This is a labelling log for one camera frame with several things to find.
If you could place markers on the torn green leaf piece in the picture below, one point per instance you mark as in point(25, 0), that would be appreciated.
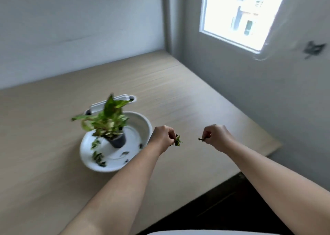
point(178, 141)

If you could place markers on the person's right hand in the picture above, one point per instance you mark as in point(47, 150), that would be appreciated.
point(219, 137)

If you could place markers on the person's right forearm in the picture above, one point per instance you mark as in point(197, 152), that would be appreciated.
point(278, 188)

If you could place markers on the window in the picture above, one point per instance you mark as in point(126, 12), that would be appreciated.
point(239, 15)

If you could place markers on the fallen green leaf bits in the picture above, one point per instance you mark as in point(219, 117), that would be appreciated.
point(99, 157)

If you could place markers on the person's left fingers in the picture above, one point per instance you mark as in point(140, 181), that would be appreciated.
point(172, 135)

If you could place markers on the small dark plant pot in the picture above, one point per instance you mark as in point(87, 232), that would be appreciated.
point(117, 140)

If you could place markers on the green potted plant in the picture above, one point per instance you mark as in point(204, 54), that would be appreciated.
point(105, 118)

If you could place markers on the person's right fingers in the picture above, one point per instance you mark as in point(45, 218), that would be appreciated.
point(206, 135)

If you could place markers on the white round plastic basin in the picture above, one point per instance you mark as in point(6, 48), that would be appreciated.
point(116, 142)

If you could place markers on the white rectangular plastic tray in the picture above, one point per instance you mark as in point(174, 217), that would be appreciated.
point(108, 104)

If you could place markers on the person's left hand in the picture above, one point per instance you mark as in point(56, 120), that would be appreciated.
point(161, 136)

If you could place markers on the person's left forearm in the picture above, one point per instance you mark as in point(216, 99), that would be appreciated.
point(113, 191)

